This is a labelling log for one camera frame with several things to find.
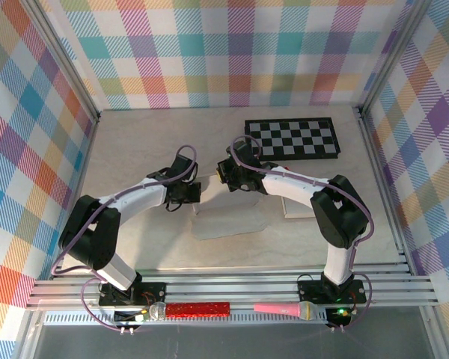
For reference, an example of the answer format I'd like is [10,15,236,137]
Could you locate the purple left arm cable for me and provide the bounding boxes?
[51,144,199,334]

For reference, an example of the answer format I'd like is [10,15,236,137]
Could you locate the pink toy microphone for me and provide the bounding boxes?
[253,301,318,322]

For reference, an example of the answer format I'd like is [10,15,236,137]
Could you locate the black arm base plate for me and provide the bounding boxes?
[297,279,367,304]
[98,280,168,307]

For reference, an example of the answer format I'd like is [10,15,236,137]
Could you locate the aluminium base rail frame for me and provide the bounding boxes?
[25,266,439,312]

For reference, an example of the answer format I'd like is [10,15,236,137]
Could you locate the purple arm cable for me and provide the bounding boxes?
[231,135,375,334]
[51,144,199,334]

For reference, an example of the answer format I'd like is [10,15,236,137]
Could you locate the aluminium corner post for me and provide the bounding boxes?
[358,0,433,119]
[20,0,101,123]

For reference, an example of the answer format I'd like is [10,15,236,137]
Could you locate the aluminium side rail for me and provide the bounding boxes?
[358,108,415,276]
[50,111,102,280]

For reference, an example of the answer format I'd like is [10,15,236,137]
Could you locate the red glitter toy microphone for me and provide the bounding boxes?
[148,301,231,322]

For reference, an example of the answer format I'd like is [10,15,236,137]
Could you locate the small electronics board green light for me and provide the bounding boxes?
[326,306,353,327]

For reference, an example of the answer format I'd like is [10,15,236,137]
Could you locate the white slotted cable duct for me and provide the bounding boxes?
[43,309,329,327]

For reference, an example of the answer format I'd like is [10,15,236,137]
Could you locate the black grey checkered board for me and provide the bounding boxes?
[244,117,341,162]

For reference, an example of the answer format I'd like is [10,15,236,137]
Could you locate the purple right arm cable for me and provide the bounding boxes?
[231,135,375,334]

